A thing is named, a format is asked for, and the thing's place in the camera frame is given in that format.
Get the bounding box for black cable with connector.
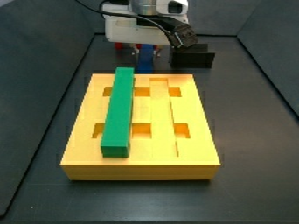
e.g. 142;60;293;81
74;0;199;50

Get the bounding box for blue long bar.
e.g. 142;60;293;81
137;44;155;74

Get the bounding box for red notched block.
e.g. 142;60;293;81
115;42;163;50

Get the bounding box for yellow slotted board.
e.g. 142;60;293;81
61;74;221;180

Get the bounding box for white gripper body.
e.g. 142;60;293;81
102;3;191;46

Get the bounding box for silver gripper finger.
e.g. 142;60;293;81
154;48;163;59
131;48;139;56

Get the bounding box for black box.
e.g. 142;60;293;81
170;44;216;68

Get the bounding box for green long bar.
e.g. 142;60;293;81
101;67;135;158

